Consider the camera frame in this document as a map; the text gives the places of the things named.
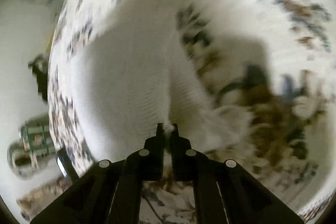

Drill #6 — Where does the white knitted sweater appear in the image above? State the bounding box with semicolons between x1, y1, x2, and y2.
71;0;251;161

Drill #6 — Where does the floral bed sheet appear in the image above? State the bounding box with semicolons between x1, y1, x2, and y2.
15;0;336;224

